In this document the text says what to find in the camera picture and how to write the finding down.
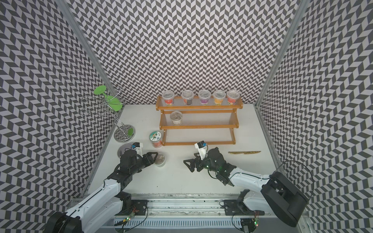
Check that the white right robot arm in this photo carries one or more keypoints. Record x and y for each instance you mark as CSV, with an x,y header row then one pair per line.
x,y
272,194

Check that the red-label seed container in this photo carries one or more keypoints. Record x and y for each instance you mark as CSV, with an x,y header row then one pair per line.
x,y
187,96

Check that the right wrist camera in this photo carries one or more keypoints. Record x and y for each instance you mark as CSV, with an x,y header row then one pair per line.
x,y
202,148

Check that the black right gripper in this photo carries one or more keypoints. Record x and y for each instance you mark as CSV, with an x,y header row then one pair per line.
x,y
193,163

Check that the dark seed container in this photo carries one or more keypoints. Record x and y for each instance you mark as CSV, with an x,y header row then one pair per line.
x,y
204,96

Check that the metal corner post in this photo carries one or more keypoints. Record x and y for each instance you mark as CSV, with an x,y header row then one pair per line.
x,y
69,17
283,49

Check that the orange seed container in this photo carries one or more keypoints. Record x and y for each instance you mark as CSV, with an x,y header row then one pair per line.
x,y
219,96

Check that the red seed container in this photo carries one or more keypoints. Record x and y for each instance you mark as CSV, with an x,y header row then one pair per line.
x,y
233,96

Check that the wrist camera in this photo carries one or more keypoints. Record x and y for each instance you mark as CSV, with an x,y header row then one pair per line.
x,y
202,148
137,146

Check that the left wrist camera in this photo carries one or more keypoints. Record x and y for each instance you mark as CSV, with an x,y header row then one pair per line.
x,y
137,146

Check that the chrome stand with green cups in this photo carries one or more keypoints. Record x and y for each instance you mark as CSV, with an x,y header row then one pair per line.
x,y
103,104

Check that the metal base rail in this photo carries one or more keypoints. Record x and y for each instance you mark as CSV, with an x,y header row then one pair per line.
x,y
167,212

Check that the lilac bowl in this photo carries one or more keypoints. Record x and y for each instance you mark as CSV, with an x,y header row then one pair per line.
x,y
122,149

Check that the green seed container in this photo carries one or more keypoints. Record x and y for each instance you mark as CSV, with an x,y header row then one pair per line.
x,y
160,160

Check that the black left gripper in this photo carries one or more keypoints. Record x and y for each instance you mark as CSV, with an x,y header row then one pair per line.
x,y
148,158

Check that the right metal corner post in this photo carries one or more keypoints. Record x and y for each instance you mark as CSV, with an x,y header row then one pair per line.
x,y
283,49

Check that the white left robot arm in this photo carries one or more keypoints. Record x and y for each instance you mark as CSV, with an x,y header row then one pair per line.
x,y
108,200

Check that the golden patterned knife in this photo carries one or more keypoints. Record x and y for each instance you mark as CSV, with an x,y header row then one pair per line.
x,y
243,152

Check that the orange three-tier wooden shelf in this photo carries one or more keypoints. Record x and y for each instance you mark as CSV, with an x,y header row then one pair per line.
x,y
211,123

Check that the left metal corner post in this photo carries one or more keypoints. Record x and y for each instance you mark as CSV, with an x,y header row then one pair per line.
x,y
69,17

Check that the tall red illustrated-lid container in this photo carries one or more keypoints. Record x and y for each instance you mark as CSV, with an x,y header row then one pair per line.
x,y
156,139

